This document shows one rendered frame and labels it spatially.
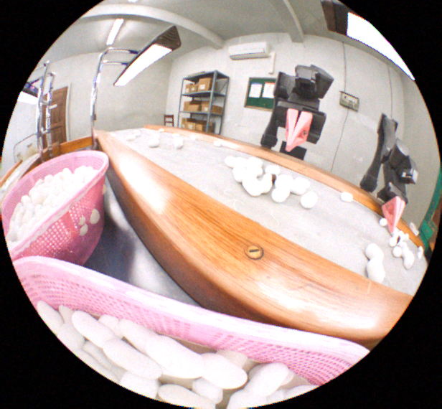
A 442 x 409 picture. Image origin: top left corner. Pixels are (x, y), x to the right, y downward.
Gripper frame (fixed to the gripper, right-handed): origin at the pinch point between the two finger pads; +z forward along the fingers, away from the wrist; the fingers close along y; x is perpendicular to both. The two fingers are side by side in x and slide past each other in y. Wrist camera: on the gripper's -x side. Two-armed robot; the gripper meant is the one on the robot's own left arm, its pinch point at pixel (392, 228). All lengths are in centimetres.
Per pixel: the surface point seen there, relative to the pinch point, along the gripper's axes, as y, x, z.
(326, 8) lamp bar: -28.1, -30.6, -7.8
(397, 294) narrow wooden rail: -12.8, -14.5, 15.7
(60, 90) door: -485, -178, 26
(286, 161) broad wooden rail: -33.4, 7.2, -8.7
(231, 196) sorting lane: -35.7, -8.8, 12.9
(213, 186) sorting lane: -38.7, -8.7, 12.9
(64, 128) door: -483, -78, 81
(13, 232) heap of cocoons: -47, -29, 36
